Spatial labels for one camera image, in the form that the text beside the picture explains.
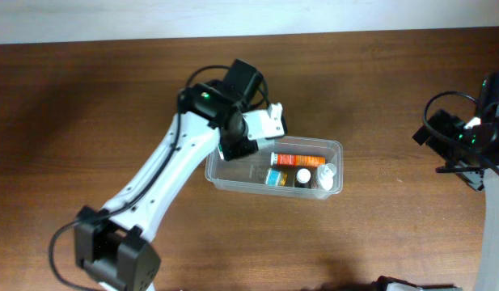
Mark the orange tablet tube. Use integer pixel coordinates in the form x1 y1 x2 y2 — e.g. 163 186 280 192
270 152 326 167

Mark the small blue-labelled gold-cap bottle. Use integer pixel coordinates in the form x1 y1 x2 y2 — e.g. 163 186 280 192
264 168 287 186

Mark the dark bottle white cap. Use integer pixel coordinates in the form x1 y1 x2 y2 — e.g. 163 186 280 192
294 168 311 188

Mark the white squeeze bottle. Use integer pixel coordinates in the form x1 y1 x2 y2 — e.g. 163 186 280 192
311 163 337 191

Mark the white green medicine box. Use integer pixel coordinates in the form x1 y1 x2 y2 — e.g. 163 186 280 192
218 144 224 160

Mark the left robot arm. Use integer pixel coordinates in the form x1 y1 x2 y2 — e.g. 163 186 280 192
72 80 286 290

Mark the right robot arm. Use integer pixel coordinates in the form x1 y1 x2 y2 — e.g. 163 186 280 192
374 170 499 291

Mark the clear plastic container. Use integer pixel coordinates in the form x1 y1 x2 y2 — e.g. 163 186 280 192
205 137 343 200

